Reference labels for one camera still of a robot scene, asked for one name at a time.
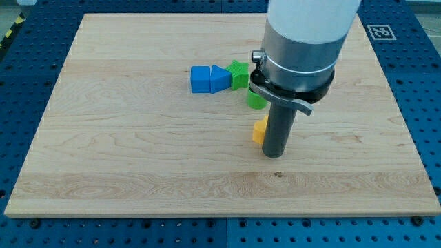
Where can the white fiducial marker tag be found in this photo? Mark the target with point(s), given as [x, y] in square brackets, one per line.
[381, 32]

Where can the blue cube block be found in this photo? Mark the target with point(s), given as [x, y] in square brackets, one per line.
[200, 79]

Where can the black yellow hazard tape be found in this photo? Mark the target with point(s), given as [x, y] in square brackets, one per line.
[13, 31]

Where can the yellow block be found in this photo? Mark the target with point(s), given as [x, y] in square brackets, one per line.
[259, 129]

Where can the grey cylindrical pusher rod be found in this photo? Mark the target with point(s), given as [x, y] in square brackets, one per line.
[279, 125]

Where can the blue triangular block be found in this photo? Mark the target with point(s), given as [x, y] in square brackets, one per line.
[220, 79]

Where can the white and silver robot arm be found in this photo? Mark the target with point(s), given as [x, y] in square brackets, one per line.
[300, 47]

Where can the wooden board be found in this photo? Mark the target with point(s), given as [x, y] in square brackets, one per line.
[122, 135]

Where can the green star block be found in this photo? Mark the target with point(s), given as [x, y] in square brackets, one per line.
[240, 74]

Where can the green cylinder block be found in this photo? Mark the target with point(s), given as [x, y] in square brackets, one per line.
[255, 101]

